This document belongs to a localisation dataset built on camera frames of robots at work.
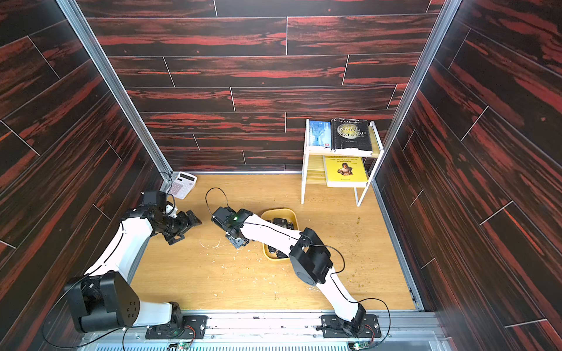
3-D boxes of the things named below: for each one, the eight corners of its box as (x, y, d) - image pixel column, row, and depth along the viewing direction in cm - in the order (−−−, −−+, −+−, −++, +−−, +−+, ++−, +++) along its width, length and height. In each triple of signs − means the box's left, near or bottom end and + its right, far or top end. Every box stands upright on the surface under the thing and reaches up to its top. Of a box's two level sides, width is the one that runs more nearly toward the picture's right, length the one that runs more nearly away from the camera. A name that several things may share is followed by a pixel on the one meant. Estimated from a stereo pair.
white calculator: (170, 199, 111) (167, 195, 108) (180, 175, 122) (177, 171, 119) (190, 199, 111) (188, 194, 108) (198, 175, 122) (196, 171, 119)
